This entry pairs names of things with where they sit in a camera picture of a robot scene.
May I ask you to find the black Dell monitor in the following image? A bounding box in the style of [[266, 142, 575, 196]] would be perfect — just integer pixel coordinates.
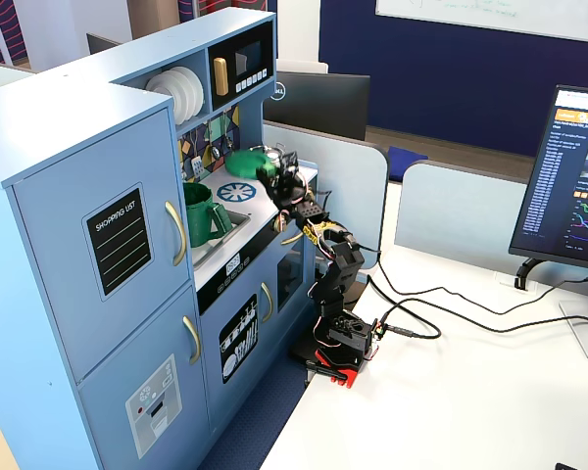
[[263, 70, 371, 143]]

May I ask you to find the gold microwave handle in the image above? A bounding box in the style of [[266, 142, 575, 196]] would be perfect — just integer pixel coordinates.
[[213, 57, 228, 97]]

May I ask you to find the blue oven door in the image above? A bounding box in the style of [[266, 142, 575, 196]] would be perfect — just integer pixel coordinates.
[[272, 208, 319, 339]]

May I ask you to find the hanging white spatula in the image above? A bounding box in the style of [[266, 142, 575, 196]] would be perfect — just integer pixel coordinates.
[[189, 127, 204, 176]]

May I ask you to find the gold oven door handle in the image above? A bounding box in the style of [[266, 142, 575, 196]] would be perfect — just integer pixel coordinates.
[[279, 225, 306, 247]]

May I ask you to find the light blue desk divider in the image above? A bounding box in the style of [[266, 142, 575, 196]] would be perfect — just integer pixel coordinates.
[[262, 120, 390, 271], [393, 161, 531, 268]]

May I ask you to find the gold freezer door handle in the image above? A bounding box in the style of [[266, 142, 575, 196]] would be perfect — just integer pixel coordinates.
[[181, 315, 203, 366]]

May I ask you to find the red table clamp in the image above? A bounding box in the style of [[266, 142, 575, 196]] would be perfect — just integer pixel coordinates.
[[305, 346, 362, 391]]

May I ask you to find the monitor with lit screen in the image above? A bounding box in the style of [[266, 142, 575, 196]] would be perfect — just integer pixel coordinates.
[[508, 83, 588, 273]]

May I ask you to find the blue freezer door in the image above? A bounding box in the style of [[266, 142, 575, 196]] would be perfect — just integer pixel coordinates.
[[76, 285, 213, 470]]

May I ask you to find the green round lid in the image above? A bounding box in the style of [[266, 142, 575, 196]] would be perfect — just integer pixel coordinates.
[[224, 148, 277, 180]]

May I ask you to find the blue dishwasher door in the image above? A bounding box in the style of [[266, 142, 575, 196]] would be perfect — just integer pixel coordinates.
[[198, 271, 279, 435]]

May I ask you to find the white plate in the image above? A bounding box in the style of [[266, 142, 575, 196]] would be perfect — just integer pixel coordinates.
[[169, 67, 198, 121], [159, 70, 190, 123], [145, 72, 181, 123], [175, 65, 206, 118]]

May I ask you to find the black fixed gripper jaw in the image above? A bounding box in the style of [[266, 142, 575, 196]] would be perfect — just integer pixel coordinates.
[[255, 164, 278, 193]]

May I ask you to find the dark monitor back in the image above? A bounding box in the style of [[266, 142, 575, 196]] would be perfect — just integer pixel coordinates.
[[85, 32, 123, 56]]

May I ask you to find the blue chair cushion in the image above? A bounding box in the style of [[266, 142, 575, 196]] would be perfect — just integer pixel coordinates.
[[386, 145, 430, 183]]

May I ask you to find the black microwave door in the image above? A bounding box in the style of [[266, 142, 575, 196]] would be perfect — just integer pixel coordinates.
[[208, 23, 274, 112]]

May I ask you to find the blue fridge door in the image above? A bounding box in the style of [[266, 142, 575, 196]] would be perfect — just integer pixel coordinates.
[[11, 107, 196, 384]]

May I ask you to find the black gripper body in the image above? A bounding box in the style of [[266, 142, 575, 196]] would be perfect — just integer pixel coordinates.
[[272, 165, 316, 212]]

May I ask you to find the white whiteboard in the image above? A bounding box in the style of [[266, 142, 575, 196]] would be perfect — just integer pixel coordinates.
[[374, 0, 588, 46]]

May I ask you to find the black power cable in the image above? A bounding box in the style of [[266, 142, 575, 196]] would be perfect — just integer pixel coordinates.
[[377, 297, 588, 342]]

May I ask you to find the steel pot with lid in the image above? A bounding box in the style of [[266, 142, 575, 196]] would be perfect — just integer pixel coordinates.
[[247, 142, 286, 163]]

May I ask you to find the gold dishwasher door handle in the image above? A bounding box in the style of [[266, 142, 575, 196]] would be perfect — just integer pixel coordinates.
[[260, 281, 274, 325]]

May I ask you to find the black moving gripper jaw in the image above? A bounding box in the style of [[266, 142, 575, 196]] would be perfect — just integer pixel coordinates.
[[269, 183, 290, 212]]

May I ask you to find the green pitcher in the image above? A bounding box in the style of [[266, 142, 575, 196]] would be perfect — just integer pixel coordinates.
[[182, 182, 234, 250]]

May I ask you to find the gold fridge door handle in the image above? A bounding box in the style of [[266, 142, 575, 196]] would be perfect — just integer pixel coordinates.
[[164, 200, 188, 268]]

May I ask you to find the blue toy kitchen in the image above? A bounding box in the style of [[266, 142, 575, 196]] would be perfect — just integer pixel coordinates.
[[0, 7, 319, 470]]

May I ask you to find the silver toy sink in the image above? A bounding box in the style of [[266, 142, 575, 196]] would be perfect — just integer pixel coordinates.
[[192, 208, 252, 269]]

